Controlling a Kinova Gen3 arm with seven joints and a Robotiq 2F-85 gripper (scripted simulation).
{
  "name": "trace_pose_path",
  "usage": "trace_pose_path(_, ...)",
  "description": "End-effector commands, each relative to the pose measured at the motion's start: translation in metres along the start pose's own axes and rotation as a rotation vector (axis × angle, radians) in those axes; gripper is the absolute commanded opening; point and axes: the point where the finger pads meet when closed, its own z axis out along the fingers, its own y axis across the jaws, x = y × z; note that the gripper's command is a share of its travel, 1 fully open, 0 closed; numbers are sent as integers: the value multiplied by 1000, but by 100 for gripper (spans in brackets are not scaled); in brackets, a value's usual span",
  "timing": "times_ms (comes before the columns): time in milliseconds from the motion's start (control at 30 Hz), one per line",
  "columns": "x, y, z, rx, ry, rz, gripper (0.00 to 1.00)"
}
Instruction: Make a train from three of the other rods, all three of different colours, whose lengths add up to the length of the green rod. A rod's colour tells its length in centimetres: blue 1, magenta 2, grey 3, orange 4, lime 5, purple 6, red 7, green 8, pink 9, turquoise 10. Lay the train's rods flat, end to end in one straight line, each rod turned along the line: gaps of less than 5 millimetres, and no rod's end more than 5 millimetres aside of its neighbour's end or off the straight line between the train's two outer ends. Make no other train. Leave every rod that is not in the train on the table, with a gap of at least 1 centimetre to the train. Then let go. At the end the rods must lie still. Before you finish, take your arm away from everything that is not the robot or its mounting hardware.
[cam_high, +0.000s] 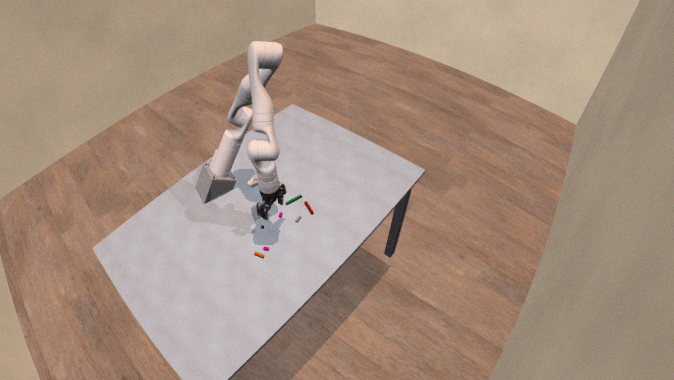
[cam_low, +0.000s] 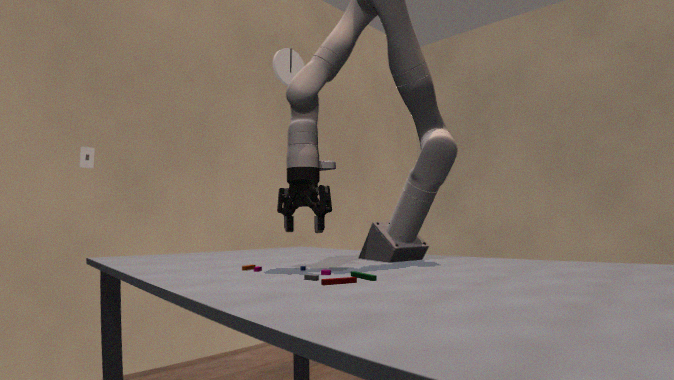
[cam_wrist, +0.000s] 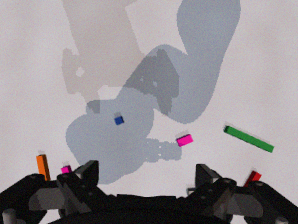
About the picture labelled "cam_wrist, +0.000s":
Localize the small blue block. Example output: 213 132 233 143
114 116 124 125

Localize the red rod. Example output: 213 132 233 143
244 170 262 187

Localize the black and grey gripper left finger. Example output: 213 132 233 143
0 160 126 224

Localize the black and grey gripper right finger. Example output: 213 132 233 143
166 164 298 224

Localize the green rod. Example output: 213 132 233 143
224 126 274 153

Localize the small magenta block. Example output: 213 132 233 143
61 165 72 173
176 134 193 147

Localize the orange rod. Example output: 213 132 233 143
36 154 51 180

